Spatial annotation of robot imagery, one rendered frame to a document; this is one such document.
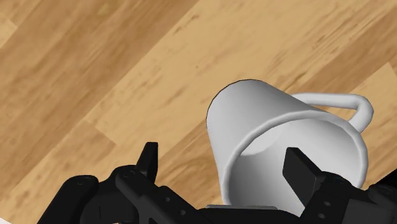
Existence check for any white mug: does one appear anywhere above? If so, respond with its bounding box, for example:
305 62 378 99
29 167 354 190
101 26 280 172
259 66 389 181
205 79 375 217

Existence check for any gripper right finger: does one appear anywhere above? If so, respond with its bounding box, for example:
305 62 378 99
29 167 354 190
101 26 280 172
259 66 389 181
282 146 397 224

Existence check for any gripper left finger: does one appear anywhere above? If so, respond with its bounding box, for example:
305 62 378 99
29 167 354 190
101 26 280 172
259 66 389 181
37 141 215 224

